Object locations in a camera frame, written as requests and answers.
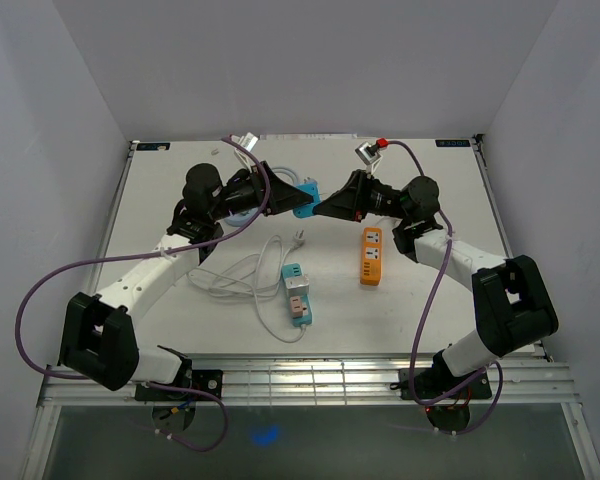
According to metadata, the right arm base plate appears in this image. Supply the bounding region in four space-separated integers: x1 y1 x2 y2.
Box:
389 368 492 400

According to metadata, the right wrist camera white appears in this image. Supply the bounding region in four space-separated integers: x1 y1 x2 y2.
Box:
355 138 389 176

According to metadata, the left blue corner label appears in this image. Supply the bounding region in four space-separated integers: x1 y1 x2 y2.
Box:
135 142 171 151

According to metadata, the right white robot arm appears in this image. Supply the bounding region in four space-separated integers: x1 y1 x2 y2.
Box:
313 170 559 406

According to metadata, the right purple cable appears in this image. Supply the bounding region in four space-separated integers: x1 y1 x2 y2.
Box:
387 140 505 436

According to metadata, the white cable with plug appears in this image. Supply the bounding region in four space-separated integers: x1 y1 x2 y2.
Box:
185 228 309 345

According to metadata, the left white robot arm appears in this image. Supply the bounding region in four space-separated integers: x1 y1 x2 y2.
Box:
60 163 313 400

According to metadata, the blue corner label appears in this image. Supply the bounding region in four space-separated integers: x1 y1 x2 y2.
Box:
135 142 171 151
435 139 471 148

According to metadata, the right blue corner label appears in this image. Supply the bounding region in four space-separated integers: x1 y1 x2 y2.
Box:
435 139 471 148

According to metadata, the orange power strip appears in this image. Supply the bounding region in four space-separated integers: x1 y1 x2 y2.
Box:
359 227 383 287

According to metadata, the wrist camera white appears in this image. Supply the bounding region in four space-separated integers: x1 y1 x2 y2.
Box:
229 132 259 169
355 138 389 176

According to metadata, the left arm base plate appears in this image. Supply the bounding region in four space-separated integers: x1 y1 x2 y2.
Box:
134 369 224 403

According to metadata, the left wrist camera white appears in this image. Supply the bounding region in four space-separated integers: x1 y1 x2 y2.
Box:
229 132 259 169

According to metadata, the teal power strip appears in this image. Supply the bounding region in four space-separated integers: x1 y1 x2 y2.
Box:
281 263 313 328

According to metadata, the aluminium frame rail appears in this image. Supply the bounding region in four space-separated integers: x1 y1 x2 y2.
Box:
37 357 581 409

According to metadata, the white silver plug adapter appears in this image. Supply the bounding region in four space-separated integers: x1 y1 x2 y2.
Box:
284 275 310 297

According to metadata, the brown pink plug adapter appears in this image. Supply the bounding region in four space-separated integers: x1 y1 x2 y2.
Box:
289 296 306 318

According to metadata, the small blue square socket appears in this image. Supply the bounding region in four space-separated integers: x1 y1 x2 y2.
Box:
293 182 322 220

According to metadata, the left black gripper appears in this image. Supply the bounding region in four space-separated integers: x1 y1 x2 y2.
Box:
210 162 313 222

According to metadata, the round light blue power strip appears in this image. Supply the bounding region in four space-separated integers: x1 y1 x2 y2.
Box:
224 209 257 228

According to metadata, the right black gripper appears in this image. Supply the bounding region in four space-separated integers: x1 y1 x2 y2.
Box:
311 170 411 223

